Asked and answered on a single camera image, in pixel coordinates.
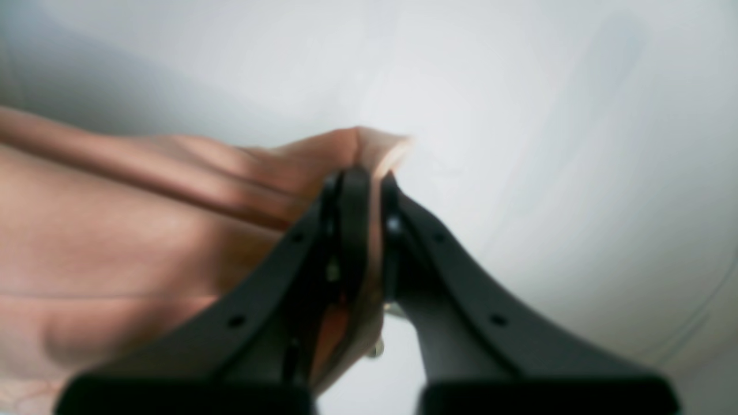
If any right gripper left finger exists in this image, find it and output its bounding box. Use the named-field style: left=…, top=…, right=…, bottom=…
left=55, top=168, right=371, bottom=414

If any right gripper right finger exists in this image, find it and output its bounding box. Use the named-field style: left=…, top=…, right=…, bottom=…
left=381, top=175, right=681, bottom=414

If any peach T-shirt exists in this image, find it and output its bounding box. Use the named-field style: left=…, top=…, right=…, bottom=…
left=1, top=107, right=411, bottom=414

